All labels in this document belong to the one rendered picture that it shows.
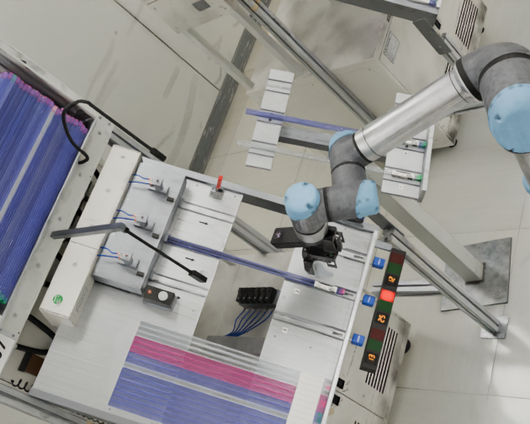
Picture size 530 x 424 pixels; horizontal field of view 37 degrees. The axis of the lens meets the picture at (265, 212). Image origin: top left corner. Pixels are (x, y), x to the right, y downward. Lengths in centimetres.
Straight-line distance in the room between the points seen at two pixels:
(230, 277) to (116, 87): 169
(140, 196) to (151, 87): 212
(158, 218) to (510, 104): 100
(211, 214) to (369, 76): 99
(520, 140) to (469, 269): 128
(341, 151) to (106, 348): 79
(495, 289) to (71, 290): 143
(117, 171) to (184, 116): 218
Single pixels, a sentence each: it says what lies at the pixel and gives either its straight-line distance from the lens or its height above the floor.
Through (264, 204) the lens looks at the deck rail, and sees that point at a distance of 216.
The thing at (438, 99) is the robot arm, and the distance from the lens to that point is 162.
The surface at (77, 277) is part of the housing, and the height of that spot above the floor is 125.
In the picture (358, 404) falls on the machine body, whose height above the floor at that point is 22.
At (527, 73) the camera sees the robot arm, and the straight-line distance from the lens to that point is 150.
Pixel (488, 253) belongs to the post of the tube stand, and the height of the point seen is 1.
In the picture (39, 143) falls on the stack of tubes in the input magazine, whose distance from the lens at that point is 201.
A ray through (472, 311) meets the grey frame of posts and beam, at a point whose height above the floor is 17.
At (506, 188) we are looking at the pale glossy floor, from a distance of 296.
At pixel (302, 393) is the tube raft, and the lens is 197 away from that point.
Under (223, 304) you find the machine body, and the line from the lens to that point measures 258.
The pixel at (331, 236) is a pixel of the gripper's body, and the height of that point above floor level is 104.
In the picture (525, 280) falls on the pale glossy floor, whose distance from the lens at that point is 273.
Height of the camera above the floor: 217
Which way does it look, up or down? 36 degrees down
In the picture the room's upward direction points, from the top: 53 degrees counter-clockwise
